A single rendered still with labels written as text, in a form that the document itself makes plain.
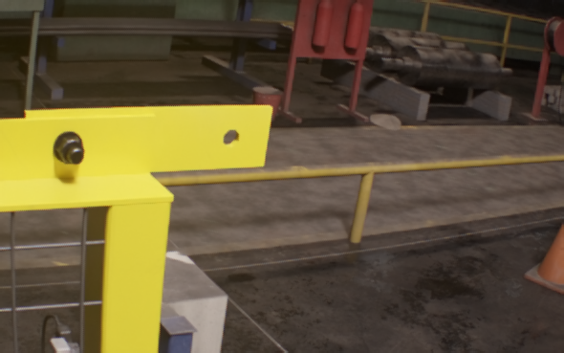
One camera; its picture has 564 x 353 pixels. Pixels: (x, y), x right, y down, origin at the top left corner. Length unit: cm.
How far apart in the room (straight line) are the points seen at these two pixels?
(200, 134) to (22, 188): 16
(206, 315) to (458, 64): 746
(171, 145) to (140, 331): 15
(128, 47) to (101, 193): 912
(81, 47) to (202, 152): 884
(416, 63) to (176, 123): 849
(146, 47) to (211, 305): 766
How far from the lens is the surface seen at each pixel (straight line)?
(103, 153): 60
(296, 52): 796
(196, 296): 225
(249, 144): 66
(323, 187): 623
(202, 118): 63
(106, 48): 957
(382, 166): 520
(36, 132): 58
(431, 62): 913
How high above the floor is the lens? 201
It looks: 18 degrees down
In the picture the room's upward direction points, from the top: 9 degrees clockwise
